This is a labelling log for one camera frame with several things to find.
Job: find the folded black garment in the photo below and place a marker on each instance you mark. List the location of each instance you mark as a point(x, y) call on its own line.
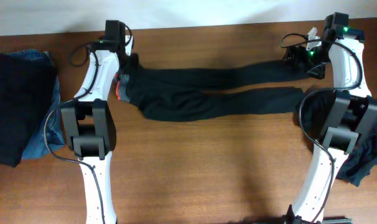
point(26, 87)

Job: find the crumpled black garment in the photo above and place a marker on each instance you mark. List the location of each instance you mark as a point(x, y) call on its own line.
point(342, 121)

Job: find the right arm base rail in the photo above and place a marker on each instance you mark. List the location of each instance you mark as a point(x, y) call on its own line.
point(337, 220)

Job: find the black leggings red waistband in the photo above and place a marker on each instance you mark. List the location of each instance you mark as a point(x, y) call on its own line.
point(192, 94)

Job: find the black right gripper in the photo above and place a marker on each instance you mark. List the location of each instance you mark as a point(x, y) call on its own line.
point(296, 55)

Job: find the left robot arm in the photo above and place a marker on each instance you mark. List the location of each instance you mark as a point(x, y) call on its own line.
point(88, 123)

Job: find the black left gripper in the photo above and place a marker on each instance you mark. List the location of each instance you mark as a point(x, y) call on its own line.
point(133, 62)

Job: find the folded blue jeans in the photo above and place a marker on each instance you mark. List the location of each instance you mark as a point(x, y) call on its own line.
point(49, 135)

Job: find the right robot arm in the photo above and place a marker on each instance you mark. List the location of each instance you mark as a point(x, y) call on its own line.
point(344, 47)

